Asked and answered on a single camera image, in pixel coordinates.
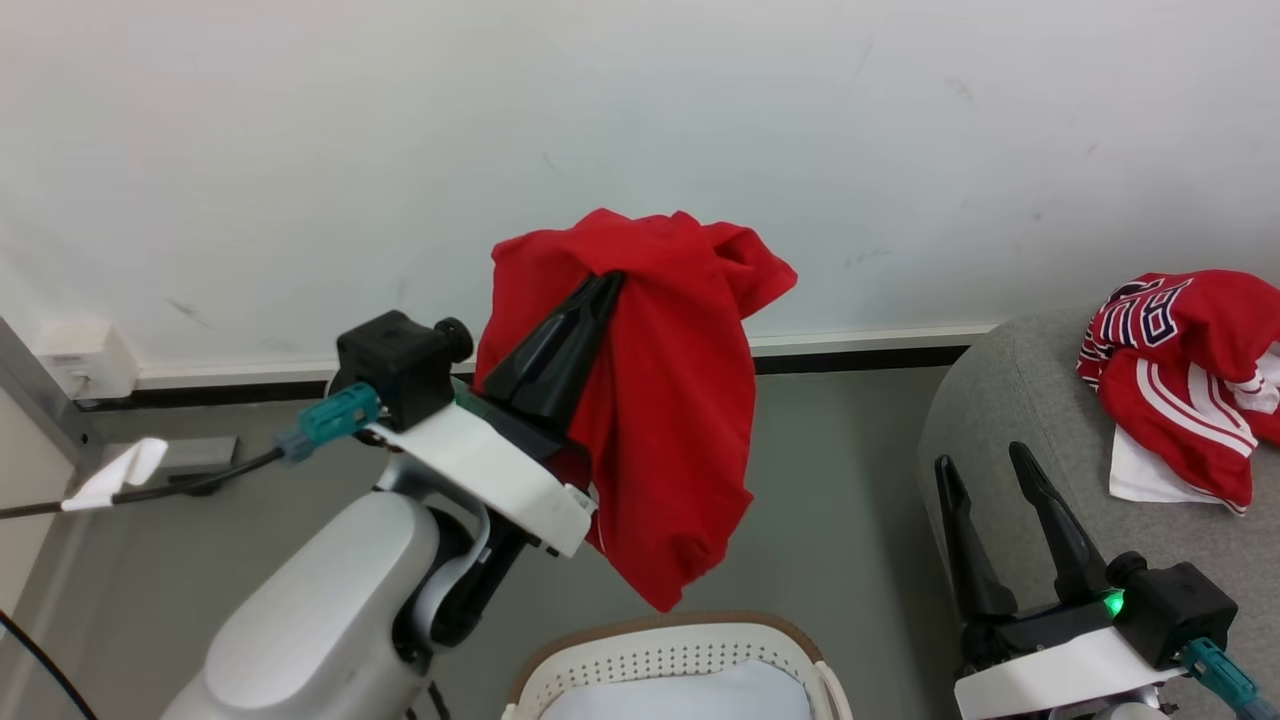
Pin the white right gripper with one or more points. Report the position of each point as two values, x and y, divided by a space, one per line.
1060 660

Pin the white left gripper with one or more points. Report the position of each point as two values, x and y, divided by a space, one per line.
490 470

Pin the plain red shirt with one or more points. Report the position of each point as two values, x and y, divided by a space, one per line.
680 400

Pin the red jersey with lettering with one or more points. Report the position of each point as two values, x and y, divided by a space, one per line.
1190 410

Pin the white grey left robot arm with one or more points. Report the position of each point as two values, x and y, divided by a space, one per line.
320 610

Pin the grey fabric sofa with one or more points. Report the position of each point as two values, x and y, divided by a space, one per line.
1010 400

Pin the white and black baseboard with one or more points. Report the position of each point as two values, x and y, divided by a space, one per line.
860 348

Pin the white laundry basket brown rim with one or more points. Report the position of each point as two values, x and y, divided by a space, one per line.
660 650

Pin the grey metal foot plate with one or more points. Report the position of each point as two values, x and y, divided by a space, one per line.
200 452

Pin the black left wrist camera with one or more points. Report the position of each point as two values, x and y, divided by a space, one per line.
400 365

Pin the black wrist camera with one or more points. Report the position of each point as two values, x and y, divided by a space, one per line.
400 365
1175 605

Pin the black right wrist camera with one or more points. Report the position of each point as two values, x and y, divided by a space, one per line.
1175 605

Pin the black round frame foot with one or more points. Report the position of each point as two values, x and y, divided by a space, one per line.
200 487

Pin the white wall socket box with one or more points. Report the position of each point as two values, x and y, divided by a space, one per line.
85 362

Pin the grey metal frame post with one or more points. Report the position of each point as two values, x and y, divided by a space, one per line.
40 400

